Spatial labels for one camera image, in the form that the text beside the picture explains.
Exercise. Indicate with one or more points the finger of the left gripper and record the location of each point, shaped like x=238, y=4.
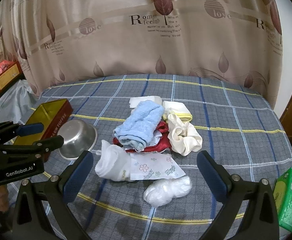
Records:
x=9, y=130
x=38, y=147

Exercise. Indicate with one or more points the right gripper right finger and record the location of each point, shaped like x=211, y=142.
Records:
x=260, y=220

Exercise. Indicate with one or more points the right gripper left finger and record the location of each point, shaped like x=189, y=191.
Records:
x=30, y=220

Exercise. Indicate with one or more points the white cloth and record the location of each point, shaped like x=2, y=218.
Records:
x=114, y=163

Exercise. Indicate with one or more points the cream satin cloth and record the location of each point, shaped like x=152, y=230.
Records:
x=183, y=136

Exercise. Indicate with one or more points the clear plastic bag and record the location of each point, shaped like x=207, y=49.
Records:
x=163, y=191

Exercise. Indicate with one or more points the red satin cloth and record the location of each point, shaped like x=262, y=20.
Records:
x=161, y=139

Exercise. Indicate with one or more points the floral Hygiene wipe packet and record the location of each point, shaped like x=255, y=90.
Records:
x=154, y=166

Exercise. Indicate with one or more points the yellow-edged white towel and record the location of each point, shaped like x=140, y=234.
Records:
x=177, y=108

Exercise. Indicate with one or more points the light blue towel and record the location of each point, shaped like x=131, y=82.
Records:
x=147, y=111

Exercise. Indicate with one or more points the white foam block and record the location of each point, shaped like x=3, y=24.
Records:
x=133, y=102

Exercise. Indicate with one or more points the gold toffee tin box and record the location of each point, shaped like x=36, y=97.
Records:
x=52, y=115

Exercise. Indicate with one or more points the stainless steel bowl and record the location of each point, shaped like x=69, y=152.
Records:
x=78, y=136

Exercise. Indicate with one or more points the green cardboard box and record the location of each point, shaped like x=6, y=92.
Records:
x=283, y=199

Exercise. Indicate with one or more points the yellow red carton box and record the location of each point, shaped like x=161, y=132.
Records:
x=10, y=76

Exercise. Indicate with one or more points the grey plaid bed sheet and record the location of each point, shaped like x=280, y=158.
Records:
x=238, y=127

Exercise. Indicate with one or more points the red plastic bag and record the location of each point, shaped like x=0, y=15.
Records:
x=4, y=65

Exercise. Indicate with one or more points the beige leaf-print curtain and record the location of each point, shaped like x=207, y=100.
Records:
x=59, y=41

